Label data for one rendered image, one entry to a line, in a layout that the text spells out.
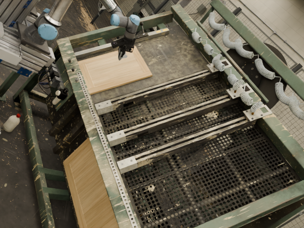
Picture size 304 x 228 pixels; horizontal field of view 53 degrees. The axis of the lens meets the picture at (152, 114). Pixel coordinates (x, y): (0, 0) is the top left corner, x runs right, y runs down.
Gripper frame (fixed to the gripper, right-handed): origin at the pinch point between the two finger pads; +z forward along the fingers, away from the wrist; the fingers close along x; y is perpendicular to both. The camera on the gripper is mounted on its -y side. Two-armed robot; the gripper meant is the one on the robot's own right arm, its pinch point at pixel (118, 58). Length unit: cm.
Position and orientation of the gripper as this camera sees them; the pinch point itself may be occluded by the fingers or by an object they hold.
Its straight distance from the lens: 234.9
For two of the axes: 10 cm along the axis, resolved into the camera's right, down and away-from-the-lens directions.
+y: 8.6, -0.5, 5.2
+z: -3.4, 6.9, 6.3
